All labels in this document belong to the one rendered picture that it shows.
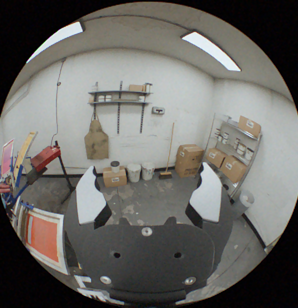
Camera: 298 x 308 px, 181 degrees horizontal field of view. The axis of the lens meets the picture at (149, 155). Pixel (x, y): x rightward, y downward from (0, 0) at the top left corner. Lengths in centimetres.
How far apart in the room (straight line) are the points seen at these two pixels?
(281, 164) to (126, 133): 344
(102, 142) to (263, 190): 364
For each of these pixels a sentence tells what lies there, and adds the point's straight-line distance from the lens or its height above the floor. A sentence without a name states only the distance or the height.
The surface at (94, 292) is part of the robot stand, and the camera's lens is 62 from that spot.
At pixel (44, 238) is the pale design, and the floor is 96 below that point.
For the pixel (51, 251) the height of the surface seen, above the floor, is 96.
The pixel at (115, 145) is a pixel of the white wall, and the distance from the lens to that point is 232.
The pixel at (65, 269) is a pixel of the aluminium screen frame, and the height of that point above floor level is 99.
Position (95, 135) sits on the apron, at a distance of 221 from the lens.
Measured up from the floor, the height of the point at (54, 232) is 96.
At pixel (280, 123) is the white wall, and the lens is 261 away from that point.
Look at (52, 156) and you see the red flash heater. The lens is 180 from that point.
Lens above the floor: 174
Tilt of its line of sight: 28 degrees down
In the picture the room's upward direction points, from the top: 7 degrees clockwise
